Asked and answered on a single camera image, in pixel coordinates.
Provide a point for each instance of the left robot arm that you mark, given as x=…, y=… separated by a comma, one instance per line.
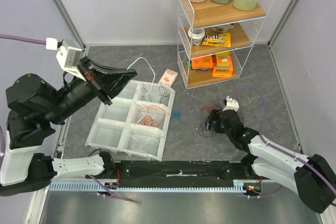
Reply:
x=34, y=107

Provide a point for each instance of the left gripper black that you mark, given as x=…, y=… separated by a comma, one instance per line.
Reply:
x=112, y=80

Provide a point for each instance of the white wire shelf rack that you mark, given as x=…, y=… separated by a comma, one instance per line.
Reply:
x=247, y=26

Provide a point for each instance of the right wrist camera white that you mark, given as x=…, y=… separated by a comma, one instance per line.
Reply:
x=230, y=104

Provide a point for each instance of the orange box stack right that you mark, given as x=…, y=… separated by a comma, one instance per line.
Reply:
x=222, y=65

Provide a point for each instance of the small white pink box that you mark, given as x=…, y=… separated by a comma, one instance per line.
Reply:
x=168, y=78

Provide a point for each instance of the white compartment tray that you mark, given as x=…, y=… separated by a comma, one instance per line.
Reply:
x=137, y=121

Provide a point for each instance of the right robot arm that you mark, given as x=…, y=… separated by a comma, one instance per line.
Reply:
x=310, y=177

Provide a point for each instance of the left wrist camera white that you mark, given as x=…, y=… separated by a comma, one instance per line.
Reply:
x=68, y=55

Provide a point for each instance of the white paper cup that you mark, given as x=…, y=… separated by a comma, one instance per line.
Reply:
x=196, y=35

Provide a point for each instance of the white yoghurt cup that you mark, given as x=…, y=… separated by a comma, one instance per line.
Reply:
x=222, y=28

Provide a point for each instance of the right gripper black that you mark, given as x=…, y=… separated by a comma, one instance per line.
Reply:
x=217, y=120

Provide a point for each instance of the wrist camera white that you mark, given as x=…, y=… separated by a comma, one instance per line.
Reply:
x=68, y=55
x=230, y=104

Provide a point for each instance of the yellow candy bag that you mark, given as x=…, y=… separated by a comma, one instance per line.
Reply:
x=218, y=40

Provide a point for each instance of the orange box left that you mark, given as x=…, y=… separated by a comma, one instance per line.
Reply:
x=205, y=62

